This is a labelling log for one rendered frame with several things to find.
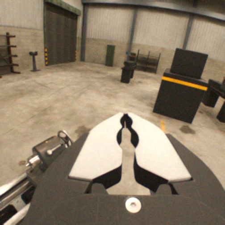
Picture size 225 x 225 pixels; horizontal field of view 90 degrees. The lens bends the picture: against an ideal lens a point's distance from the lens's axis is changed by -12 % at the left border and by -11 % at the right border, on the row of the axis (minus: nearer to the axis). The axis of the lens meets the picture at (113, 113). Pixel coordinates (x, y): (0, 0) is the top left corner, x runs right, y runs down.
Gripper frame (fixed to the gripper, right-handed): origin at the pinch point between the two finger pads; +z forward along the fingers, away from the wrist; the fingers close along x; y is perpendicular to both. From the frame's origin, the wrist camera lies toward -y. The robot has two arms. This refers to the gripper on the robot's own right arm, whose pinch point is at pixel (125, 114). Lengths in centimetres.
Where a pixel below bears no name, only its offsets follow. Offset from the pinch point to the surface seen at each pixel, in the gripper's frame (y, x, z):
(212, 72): 157, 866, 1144
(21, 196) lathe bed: 67, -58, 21
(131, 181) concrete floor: 162, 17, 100
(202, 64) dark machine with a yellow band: 24, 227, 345
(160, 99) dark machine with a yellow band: 127, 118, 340
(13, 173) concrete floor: 139, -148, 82
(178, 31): -174, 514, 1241
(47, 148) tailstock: 39, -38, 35
